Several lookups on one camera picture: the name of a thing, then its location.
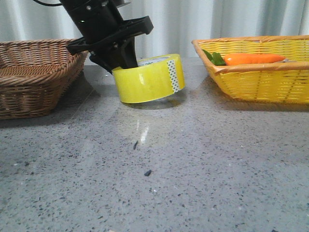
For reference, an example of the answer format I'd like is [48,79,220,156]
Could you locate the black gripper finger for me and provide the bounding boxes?
[89,49,120,74]
[118,37,138,68]

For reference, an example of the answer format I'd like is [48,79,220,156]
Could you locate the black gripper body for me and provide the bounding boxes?
[60,0,154,55]

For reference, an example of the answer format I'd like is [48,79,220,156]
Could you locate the yellow tape roll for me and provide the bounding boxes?
[112,54,185,103]

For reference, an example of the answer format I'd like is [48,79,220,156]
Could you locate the white curtain backdrop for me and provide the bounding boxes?
[0,0,309,58]

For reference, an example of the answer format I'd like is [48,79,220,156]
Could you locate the brown wicker basket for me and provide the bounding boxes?
[0,39,87,119]

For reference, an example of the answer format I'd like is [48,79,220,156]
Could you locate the orange toy carrot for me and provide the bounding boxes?
[202,49,286,66]

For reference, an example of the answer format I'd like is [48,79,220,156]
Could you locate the yellow wicker basket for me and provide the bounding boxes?
[192,35,309,104]

